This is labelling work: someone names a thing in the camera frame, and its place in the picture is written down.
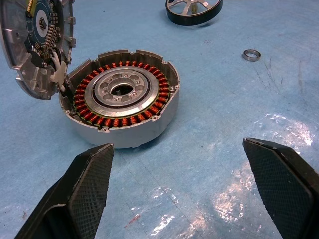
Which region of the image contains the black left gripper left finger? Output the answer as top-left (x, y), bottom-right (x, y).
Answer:
top-left (14, 143), bottom-right (115, 239)

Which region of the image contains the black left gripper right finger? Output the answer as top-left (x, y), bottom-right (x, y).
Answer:
top-left (242, 137), bottom-right (319, 239)

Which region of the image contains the silver motor housing with copper windings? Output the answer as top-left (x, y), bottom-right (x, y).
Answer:
top-left (58, 49), bottom-right (180, 149)

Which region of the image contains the silver motor cover with circuit board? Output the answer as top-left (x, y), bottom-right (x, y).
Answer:
top-left (0, 0), bottom-right (76, 101)

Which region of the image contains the black-rimmed silver spoked rotor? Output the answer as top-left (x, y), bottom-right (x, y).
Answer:
top-left (165, 0), bottom-right (224, 26)

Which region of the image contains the blue table mat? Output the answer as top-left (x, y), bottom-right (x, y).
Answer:
top-left (0, 0), bottom-right (319, 239)

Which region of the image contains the small silver bearing ring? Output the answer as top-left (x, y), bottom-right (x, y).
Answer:
top-left (242, 49), bottom-right (262, 61)

